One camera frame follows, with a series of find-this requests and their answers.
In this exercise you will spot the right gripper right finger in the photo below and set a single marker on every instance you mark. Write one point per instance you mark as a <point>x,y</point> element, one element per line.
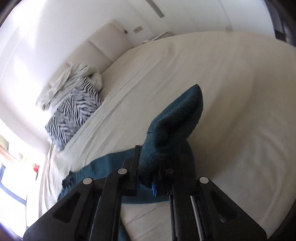
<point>162,183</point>

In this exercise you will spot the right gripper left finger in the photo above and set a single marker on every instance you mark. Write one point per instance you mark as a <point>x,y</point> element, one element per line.
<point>131,183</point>

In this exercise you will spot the dark teal knit sweater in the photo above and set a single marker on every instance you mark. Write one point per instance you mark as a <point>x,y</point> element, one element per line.
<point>92,197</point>

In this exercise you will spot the zebra print pillow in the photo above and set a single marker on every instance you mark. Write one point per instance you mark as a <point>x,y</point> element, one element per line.
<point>76,108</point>

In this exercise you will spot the beige bed sheet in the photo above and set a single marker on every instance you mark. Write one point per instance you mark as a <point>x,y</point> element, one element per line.
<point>213,104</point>

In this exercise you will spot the crumpled white duvet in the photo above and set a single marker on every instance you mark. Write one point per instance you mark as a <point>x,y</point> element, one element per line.
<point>69,79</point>

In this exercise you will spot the beige padded headboard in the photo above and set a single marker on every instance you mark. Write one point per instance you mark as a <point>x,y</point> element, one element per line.
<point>100,50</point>

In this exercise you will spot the white built-in wardrobe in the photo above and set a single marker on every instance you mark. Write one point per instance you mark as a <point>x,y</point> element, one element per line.
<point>181,17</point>

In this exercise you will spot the wall power socket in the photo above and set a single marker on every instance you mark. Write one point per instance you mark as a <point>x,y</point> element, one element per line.
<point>137,29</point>

